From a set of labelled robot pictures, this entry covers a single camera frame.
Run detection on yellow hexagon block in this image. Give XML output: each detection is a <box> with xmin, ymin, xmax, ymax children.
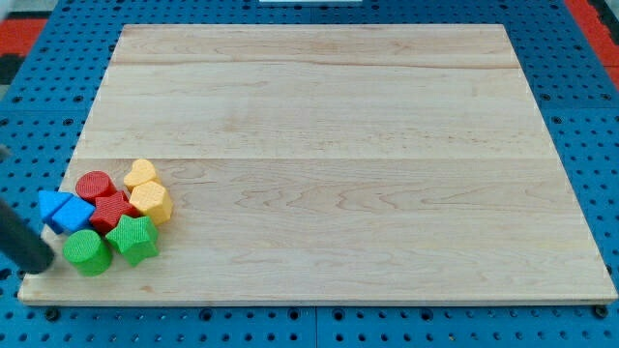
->
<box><xmin>130</xmin><ymin>181</ymin><xmax>173</xmax><ymax>225</ymax></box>

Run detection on light wooden board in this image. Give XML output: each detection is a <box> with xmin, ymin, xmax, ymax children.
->
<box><xmin>18</xmin><ymin>24</ymin><xmax>617</xmax><ymax>306</ymax></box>

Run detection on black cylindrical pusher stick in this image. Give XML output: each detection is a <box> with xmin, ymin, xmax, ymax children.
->
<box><xmin>1</xmin><ymin>200</ymin><xmax>54</xmax><ymax>275</ymax></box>

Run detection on red cylinder block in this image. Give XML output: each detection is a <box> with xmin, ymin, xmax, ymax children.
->
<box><xmin>75</xmin><ymin>171</ymin><xmax>117</xmax><ymax>203</ymax></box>

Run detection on yellow heart block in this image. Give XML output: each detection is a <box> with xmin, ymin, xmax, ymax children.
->
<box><xmin>123</xmin><ymin>159</ymin><xmax>161</xmax><ymax>192</ymax></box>

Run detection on green cylinder block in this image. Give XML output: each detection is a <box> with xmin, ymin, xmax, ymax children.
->
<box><xmin>63</xmin><ymin>229</ymin><xmax>112</xmax><ymax>276</ymax></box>

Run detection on blue triangle block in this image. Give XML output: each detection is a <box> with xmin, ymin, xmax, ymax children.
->
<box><xmin>51</xmin><ymin>196</ymin><xmax>95</xmax><ymax>234</ymax></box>

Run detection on green star block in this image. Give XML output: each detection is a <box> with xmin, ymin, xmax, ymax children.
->
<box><xmin>105</xmin><ymin>215</ymin><xmax>160</xmax><ymax>267</ymax></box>

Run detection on blue cube block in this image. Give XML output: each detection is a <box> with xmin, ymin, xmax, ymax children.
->
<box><xmin>38</xmin><ymin>190</ymin><xmax>73</xmax><ymax>235</ymax></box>

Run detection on red star block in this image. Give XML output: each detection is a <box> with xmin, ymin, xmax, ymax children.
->
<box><xmin>89</xmin><ymin>191</ymin><xmax>141</xmax><ymax>237</ymax></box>

